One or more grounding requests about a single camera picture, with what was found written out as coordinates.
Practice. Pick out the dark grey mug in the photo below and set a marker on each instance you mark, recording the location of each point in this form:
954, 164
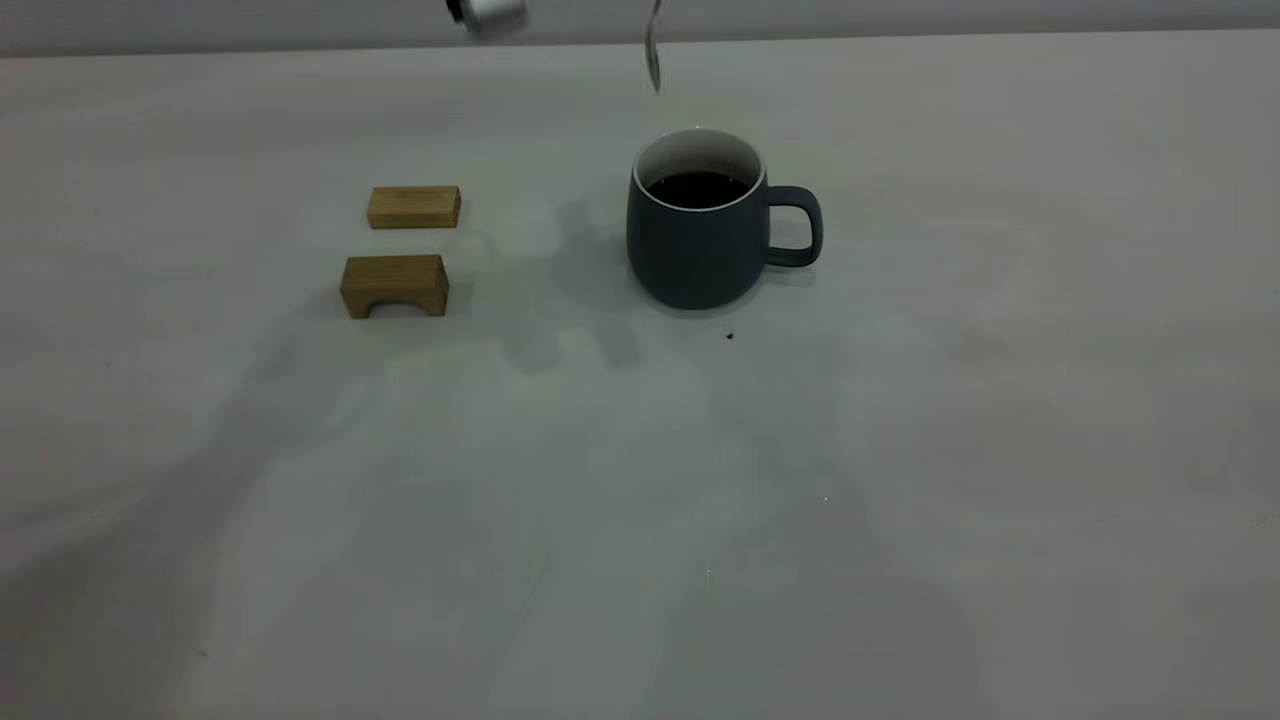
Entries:
690, 260

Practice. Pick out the dark coffee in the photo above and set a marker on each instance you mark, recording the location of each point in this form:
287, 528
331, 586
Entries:
700, 190

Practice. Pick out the arched wooden block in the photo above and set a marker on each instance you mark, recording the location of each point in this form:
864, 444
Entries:
395, 275

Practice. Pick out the flat wooden block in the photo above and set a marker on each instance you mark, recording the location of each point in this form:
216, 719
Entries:
415, 207

